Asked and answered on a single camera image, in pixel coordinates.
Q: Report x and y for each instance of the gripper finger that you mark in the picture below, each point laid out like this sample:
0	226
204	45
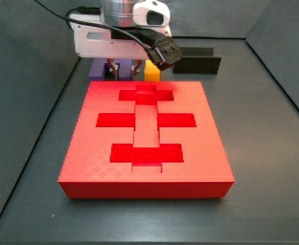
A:
136	67
113	67

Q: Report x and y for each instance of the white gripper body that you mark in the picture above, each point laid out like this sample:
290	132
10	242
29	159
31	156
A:
94	43

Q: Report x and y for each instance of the purple U-shaped block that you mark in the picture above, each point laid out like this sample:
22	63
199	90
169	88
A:
100	71

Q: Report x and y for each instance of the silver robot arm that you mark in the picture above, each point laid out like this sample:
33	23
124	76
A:
122	33

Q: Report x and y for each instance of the black fixture stand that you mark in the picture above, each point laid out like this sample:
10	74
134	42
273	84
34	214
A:
197	61

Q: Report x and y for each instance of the red board with recesses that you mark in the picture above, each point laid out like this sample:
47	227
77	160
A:
145	143

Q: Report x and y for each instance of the yellow long bar block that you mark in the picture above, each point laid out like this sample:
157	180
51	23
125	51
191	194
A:
152	74

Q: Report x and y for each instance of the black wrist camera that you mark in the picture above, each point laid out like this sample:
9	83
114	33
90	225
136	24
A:
160	48

